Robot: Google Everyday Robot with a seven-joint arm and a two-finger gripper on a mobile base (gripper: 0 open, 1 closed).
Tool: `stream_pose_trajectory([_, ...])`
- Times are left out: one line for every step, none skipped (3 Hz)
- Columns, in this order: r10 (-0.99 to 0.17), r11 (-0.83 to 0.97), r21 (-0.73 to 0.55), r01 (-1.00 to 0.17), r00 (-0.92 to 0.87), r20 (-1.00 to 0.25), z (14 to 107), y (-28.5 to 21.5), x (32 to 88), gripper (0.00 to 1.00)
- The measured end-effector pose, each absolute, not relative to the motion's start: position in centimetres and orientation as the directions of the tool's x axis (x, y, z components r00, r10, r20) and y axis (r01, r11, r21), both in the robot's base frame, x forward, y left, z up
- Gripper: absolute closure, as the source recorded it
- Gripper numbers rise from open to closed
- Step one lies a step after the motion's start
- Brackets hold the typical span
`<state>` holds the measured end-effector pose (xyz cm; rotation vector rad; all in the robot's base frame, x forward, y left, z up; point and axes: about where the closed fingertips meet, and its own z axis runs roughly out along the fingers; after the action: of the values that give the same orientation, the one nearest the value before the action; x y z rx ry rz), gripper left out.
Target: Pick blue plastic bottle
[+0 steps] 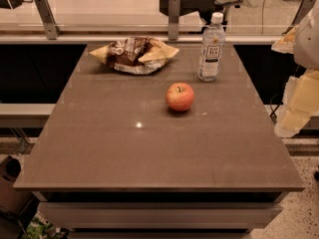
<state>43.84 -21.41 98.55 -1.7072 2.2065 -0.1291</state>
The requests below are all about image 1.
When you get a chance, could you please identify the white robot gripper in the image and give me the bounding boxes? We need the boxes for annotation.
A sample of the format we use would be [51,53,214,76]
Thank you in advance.
[271,7,319,138]

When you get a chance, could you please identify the clear plastic water bottle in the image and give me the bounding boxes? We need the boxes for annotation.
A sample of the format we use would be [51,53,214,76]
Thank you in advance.
[197,12,225,82]

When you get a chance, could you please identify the red apple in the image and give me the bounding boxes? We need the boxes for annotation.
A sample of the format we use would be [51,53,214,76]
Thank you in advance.
[165,83,194,112]

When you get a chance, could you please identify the brown crumpled chip bag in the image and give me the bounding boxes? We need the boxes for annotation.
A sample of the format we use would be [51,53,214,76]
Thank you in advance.
[91,37,179,75]

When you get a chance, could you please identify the glass partition panel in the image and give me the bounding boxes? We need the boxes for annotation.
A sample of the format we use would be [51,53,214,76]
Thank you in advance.
[0,0,319,33]

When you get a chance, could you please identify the black object on far desk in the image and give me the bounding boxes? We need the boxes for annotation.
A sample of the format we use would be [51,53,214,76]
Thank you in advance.
[0,0,33,9]

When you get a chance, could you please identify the green patterned bag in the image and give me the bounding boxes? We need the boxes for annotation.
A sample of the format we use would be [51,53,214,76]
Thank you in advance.
[21,213,69,239]

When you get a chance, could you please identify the brown cardboard box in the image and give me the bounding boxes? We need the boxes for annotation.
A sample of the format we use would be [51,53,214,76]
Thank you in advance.
[0,156,37,239]

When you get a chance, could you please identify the black cable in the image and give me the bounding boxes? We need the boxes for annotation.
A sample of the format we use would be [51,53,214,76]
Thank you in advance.
[268,93,284,118]

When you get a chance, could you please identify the right metal glass bracket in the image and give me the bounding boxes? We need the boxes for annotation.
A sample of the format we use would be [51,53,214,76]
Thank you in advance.
[283,0,319,35]

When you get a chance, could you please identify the metal glass bracket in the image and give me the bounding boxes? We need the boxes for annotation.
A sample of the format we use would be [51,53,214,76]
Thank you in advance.
[167,0,180,41]
[34,0,60,40]
[283,0,319,35]

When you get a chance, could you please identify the middle metal glass bracket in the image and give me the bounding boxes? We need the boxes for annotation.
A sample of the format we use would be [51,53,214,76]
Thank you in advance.
[167,0,180,41]

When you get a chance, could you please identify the left metal glass bracket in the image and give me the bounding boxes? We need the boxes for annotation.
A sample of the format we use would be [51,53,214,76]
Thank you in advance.
[34,0,60,40]

